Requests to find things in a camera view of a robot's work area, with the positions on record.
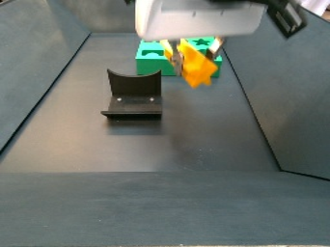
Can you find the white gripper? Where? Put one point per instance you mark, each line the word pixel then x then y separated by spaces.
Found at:
pixel 174 19

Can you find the yellow star-shaped prism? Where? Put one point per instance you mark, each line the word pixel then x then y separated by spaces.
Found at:
pixel 197 67

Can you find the black L-shaped fixture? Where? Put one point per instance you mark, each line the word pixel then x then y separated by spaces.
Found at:
pixel 135 95

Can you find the green foam shape-sorter block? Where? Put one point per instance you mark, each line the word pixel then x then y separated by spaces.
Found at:
pixel 150 57

